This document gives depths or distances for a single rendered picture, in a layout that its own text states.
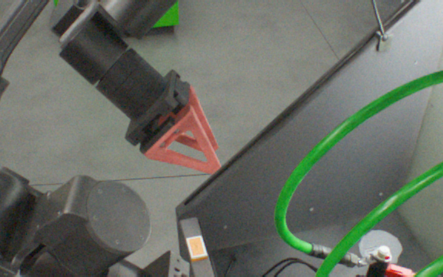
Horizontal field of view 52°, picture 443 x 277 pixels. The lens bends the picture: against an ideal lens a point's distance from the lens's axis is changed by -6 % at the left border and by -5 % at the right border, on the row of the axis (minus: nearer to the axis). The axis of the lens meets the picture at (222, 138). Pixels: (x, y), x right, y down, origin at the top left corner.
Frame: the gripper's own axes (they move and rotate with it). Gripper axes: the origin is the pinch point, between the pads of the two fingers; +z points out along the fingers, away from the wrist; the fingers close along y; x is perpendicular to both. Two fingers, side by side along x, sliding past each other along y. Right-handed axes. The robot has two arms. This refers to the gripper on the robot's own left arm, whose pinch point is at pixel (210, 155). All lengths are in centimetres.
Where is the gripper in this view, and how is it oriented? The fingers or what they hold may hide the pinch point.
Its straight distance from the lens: 54.0
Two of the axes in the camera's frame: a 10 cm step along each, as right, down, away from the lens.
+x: -7.2, 6.6, 2.4
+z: 7.0, 6.4, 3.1
